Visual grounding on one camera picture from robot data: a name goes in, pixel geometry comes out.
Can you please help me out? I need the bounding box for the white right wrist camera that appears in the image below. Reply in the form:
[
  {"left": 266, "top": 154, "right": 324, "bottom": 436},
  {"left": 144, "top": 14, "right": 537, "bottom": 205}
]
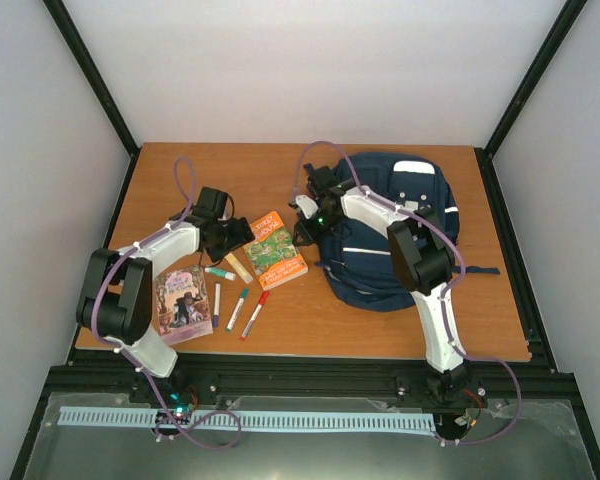
[{"left": 289, "top": 194, "right": 319, "bottom": 220}]

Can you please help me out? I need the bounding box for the teal cap white marker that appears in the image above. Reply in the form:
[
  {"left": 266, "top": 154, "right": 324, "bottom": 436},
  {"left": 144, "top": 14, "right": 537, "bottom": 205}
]
[{"left": 225, "top": 288, "right": 249, "bottom": 332}]

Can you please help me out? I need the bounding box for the green cap white marker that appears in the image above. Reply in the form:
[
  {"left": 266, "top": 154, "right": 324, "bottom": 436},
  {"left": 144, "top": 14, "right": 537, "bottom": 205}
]
[{"left": 204, "top": 267, "right": 237, "bottom": 281}]

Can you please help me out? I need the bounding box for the navy blue backpack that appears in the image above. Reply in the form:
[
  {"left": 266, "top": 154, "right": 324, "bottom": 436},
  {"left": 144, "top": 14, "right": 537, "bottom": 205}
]
[{"left": 313, "top": 152, "right": 501, "bottom": 313}]

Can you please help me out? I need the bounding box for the black aluminium frame rail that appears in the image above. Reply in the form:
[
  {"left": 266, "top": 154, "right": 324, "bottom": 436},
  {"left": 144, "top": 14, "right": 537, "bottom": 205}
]
[{"left": 43, "top": 351, "right": 583, "bottom": 412}]

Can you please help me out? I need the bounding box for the light blue cable duct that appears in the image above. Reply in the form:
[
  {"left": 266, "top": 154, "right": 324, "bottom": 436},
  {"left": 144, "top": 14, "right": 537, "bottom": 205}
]
[{"left": 57, "top": 406, "right": 436, "bottom": 436}]

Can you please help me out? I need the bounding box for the pink illustrated book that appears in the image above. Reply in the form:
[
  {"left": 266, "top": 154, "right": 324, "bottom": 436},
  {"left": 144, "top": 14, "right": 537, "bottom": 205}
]
[{"left": 153, "top": 266, "right": 213, "bottom": 345}]

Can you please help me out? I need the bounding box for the yellow highlighter marker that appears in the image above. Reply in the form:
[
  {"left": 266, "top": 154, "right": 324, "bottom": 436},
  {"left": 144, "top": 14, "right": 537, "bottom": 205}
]
[{"left": 225, "top": 253, "right": 253, "bottom": 284}]

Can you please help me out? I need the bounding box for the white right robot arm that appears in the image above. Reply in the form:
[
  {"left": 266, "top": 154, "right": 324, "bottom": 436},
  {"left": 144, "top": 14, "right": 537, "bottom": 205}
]
[{"left": 290, "top": 164, "right": 471, "bottom": 405}]

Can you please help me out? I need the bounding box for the purple cap white marker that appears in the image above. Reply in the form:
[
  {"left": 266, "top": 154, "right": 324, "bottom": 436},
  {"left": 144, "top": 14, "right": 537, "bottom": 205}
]
[{"left": 212, "top": 282, "right": 221, "bottom": 329}]

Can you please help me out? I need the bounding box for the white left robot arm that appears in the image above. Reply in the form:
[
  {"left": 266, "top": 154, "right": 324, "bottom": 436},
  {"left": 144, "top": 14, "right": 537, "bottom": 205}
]
[{"left": 76, "top": 187, "right": 254, "bottom": 403}]

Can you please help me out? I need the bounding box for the orange Treehouse book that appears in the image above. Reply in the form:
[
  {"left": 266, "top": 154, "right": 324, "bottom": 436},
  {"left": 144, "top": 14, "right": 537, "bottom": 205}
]
[{"left": 243, "top": 211, "right": 308, "bottom": 291}]

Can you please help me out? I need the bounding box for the red cap white marker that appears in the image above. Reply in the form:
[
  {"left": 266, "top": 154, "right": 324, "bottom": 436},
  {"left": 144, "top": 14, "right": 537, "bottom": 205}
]
[{"left": 240, "top": 291, "right": 270, "bottom": 341}]

